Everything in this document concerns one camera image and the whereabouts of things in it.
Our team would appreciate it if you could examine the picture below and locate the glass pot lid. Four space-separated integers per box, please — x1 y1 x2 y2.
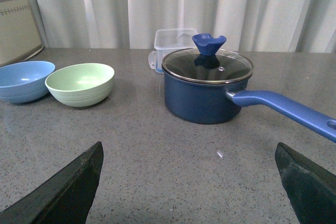
162 34 254 84

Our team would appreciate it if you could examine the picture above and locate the clear plastic container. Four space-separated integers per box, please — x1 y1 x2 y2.
148 28 198 74

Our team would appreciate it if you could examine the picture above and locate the green bowl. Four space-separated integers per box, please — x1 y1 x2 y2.
45 63 115 107

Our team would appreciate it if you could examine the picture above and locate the blue bowl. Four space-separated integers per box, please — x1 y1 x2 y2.
1 61 56 103

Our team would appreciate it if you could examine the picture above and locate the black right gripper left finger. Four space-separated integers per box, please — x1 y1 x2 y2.
1 142 103 223

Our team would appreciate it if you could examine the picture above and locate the white curtain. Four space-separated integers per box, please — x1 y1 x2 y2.
29 0 335 53

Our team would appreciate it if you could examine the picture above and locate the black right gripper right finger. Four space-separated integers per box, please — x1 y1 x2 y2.
275 142 335 223

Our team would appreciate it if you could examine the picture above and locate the blue saucepan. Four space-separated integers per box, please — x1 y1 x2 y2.
164 73 335 142

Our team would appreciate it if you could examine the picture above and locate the cream toaster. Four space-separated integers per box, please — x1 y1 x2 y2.
0 0 44 67

